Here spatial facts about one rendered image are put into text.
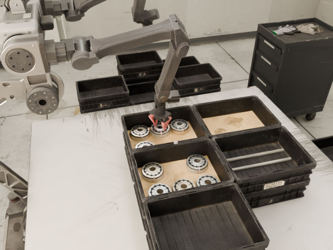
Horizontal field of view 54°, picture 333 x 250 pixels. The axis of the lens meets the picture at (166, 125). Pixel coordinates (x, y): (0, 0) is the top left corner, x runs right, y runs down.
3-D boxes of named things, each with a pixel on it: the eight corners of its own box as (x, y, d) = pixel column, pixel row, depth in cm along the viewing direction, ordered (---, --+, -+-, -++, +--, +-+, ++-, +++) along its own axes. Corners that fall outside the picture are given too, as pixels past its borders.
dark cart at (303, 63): (265, 132, 312) (286, 43, 258) (243, 107, 346) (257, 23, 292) (318, 121, 326) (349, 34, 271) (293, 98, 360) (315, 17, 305)
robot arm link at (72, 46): (59, 39, 116) (61, 51, 114) (88, 36, 118) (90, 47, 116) (63, 56, 124) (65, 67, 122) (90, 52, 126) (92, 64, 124)
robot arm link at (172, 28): (182, 6, 119) (190, 27, 115) (184, 30, 132) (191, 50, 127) (64, 38, 118) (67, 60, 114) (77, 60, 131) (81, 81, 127)
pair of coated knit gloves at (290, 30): (277, 36, 277) (278, 33, 275) (266, 29, 291) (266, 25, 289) (303, 33, 283) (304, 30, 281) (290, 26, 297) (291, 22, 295)
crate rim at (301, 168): (235, 185, 138) (236, 181, 137) (209, 141, 161) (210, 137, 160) (317, 168, 147) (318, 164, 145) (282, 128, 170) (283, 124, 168)
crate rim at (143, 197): (142, 204, 130) (142, 200, 129) (130, 155, 153) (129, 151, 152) (235, 185, 138) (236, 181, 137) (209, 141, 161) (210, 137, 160)
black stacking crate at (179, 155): (143, 218, 136) (142, 201, 129) (131, 169, 159) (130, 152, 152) (231, 200, 144) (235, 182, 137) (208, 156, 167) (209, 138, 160)
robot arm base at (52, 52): (45, 63, 122) (38, 32, 115) (68, 61, 124) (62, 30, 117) (45, 74, 116) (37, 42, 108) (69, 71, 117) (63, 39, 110)
